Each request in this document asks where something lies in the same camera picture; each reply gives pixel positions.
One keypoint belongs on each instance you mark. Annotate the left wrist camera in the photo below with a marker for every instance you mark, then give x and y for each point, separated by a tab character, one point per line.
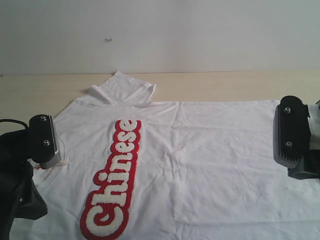
43	142

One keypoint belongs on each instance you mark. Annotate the small white wall peg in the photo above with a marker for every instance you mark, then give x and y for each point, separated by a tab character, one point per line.
108	39

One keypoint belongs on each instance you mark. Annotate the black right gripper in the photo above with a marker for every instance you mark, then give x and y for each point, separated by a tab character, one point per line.
309	168

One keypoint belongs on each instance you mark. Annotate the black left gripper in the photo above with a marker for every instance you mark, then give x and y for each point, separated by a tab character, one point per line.
19	197

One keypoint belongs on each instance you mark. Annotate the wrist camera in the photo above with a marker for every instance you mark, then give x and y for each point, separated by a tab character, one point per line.
43	142
291	131

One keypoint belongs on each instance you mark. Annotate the white t-shirt red lettering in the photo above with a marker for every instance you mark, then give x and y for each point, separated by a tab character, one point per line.
134	169

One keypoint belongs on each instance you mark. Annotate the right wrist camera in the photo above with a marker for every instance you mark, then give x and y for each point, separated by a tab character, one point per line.
291	131

